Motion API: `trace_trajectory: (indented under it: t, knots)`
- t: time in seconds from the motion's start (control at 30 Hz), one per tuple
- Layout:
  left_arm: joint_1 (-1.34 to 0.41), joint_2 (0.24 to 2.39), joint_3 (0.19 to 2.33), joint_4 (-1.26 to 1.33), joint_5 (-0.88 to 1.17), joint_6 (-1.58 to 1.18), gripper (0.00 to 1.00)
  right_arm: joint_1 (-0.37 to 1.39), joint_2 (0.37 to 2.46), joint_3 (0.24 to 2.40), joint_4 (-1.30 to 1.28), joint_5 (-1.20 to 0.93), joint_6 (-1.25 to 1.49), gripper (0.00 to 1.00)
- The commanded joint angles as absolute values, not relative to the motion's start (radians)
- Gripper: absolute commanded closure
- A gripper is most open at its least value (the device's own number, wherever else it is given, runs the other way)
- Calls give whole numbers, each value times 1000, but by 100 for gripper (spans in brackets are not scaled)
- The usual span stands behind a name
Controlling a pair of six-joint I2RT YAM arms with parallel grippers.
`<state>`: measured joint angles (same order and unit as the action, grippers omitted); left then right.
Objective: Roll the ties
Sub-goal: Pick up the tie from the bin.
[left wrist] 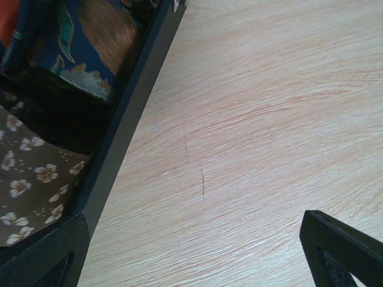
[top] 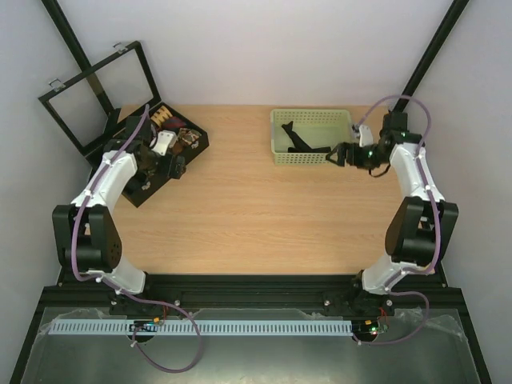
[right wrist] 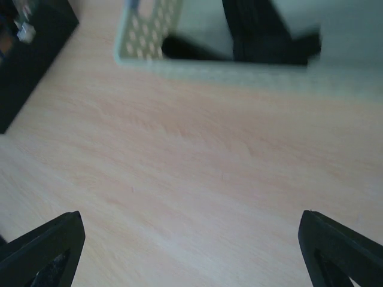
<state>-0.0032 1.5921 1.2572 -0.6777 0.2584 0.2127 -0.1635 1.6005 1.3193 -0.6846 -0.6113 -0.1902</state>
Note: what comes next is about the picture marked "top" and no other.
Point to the green plastic basket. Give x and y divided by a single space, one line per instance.
317 127

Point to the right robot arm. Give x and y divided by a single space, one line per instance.
418 234

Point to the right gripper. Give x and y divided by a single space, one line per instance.
345 153

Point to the dark red rolled tie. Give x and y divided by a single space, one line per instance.
173 124

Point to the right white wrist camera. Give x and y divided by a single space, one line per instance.
362 135

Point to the tan patterned rolled tie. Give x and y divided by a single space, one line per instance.
161 115

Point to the right black frame post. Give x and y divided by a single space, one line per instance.
441 34

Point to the black necktie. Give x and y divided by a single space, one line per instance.
299 145

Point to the left black frame post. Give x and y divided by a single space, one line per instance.
70 39

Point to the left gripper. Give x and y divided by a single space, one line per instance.
177 173

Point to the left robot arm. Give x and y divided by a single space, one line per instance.
86 237

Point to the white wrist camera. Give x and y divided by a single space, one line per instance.
362 135
164 141

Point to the black tie storage box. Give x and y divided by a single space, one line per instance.
128 167

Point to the white slotted cable duct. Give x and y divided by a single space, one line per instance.
202 327

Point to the brown beige rolled tie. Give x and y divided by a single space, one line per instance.
188 137

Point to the glass box lid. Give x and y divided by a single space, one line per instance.
88 107

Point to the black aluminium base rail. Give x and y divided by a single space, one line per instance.
321 294

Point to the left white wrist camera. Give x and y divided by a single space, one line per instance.
164 141

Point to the black frame post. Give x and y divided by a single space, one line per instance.
441 34
70 39

